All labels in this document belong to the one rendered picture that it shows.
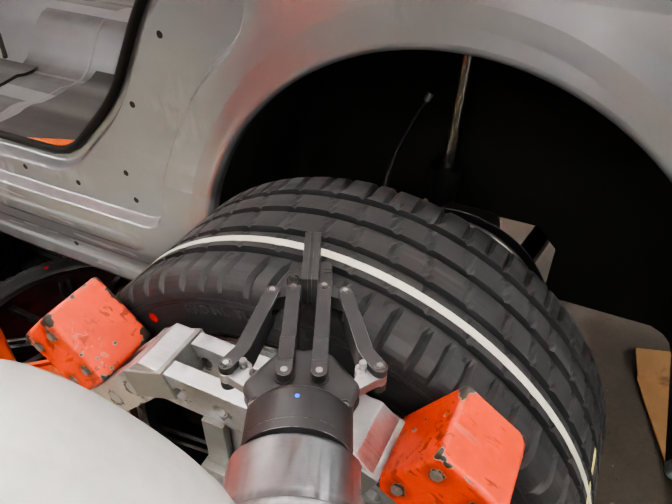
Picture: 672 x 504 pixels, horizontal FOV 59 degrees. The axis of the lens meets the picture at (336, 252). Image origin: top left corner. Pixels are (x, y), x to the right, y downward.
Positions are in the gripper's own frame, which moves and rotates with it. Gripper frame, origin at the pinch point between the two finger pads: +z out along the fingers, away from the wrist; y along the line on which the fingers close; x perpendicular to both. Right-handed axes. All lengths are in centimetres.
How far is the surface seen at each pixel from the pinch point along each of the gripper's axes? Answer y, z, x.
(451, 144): 21, 50, -13
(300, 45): -2.9, 32.0, 9.3
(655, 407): 103, 77, -118
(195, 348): -11.2, -3.0, -8.1
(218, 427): -8.2, -9.7, -11.2
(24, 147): -62, 65, -24
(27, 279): -82, 78, -71
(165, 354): -13.8, -4.2, -7.7
